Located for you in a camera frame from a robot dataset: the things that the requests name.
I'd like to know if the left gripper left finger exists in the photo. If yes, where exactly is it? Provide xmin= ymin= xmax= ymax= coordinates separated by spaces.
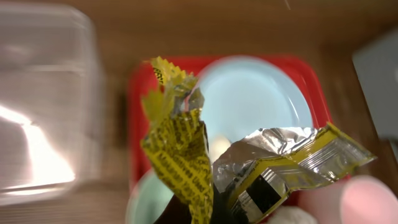
xmin=154 ymin=195 xmax=192 ymax=224

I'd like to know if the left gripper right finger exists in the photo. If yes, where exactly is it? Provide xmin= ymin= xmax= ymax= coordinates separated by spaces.
xmin=210 ymin=184 xmax=248 ymax=224

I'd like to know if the green bowl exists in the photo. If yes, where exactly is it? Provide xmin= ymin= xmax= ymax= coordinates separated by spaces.
xmin=125 ymin=170 xmax=174 ymax=224

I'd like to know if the yellow snack wrapper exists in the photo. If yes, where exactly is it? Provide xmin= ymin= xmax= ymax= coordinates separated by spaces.
xmin=141 ymin=57 xmax=374 ymax=223

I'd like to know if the white tissue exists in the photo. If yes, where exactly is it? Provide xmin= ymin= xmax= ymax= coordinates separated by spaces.
xmin=266 ymin=206 xmax=318 ymax=224

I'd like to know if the light blue plate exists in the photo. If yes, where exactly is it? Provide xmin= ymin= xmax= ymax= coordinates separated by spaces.
xmin=198 ymin=56 xmax=313 ymax=142

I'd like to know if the clear plastic waste bin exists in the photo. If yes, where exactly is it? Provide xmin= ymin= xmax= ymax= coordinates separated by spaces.
xmin=1 ymin=2 xmax=104 ymax=205

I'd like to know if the grey dishwasher rack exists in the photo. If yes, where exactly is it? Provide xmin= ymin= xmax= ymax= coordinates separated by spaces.
xmin=352 ymin=29 xmax=397 ymax=159

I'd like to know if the white plastic spoon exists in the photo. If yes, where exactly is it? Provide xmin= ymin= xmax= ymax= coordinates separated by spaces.
xmin=209 ymin=135 xmax=231 ymax=163

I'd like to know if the pink plastic cup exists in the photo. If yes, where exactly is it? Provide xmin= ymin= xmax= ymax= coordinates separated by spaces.
xmin=298 ymin=175 xmax=397 ymax=224

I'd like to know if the red plastic tray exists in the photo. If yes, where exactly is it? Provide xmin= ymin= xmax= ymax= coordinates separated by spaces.
xmin=126 ymin=54 xmax=352 ymax=208

